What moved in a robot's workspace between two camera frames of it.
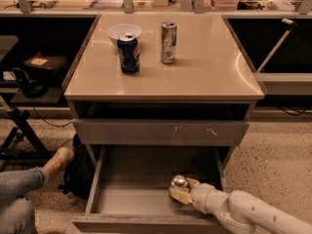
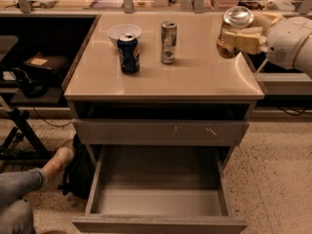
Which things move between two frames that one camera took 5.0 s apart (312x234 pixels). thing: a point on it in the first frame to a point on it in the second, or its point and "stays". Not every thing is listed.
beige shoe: x=61 y=158 stays
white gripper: x=199 y=195 to x=285 y=41
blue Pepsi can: x=129 y=50 stays
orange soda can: x=178 y=181 to x=234 y=17
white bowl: x=115 y=31 stays
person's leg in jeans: x=17 y=213 stays
